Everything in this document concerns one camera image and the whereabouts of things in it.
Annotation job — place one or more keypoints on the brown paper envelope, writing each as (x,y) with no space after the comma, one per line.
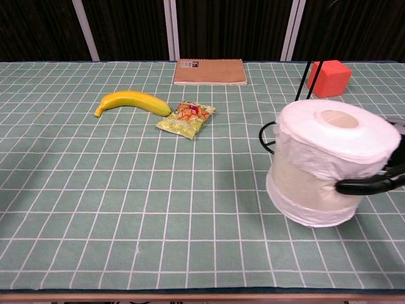
(210,73)

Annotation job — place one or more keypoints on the red foam cube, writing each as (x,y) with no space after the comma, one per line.
(332,79)

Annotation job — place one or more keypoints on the green snack packet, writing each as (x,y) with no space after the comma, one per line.
(186,117)

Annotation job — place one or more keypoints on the yellow banana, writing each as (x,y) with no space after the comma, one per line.
(133,98)

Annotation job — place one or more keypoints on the green white grid tablecloth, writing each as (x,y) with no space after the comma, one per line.
(158,206)

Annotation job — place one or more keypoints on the grey metal frame post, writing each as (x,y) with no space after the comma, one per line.
(86,28)
(172,28)
(292,28)

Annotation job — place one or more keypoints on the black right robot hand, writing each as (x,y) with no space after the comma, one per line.
(364,187)

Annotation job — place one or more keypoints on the white paper towel roll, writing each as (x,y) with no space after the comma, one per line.
(303,177)

